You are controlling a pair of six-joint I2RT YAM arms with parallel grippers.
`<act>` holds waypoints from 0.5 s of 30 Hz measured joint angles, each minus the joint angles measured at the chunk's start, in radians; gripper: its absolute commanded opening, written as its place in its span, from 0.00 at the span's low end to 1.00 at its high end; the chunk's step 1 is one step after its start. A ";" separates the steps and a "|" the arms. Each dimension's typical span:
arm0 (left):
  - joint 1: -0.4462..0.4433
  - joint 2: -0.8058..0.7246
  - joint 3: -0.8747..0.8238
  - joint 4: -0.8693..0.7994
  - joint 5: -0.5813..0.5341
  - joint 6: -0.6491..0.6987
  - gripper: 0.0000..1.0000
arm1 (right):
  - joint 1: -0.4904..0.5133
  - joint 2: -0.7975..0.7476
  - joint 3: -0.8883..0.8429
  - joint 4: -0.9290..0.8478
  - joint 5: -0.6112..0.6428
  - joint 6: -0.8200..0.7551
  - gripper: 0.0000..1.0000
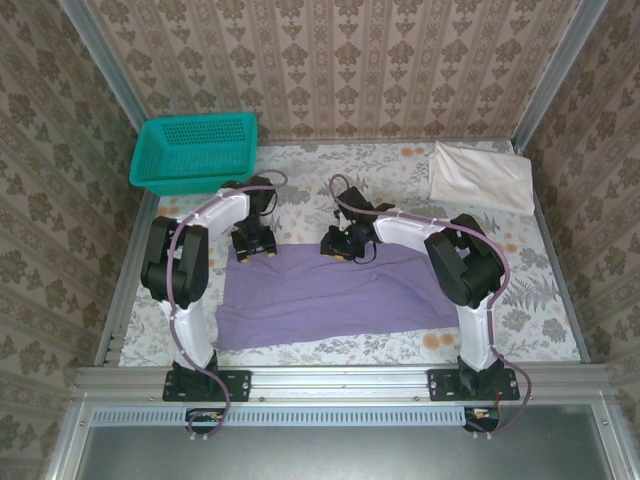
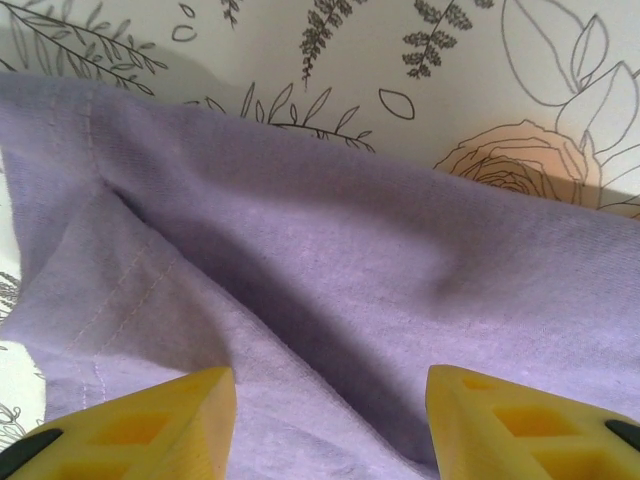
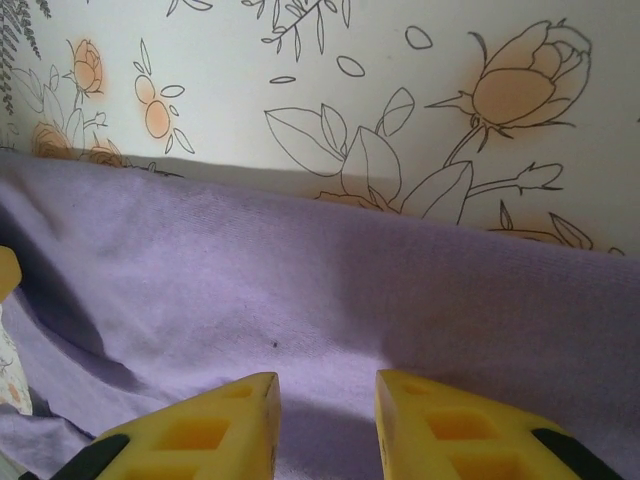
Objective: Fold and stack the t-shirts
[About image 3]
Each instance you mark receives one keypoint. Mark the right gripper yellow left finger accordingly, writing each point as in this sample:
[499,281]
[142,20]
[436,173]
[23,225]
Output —
[200,450]

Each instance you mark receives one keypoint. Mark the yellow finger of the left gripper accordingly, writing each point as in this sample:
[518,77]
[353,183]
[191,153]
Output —
[7,272]

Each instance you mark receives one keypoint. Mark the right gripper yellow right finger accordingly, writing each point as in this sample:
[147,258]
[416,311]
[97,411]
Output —
[450,440]

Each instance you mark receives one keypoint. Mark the purple printed t-shirt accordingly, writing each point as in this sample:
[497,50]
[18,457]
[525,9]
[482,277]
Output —
[300,280]

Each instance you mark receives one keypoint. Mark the floral patterned table cover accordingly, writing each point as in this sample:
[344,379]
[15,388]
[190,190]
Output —
[250,75]

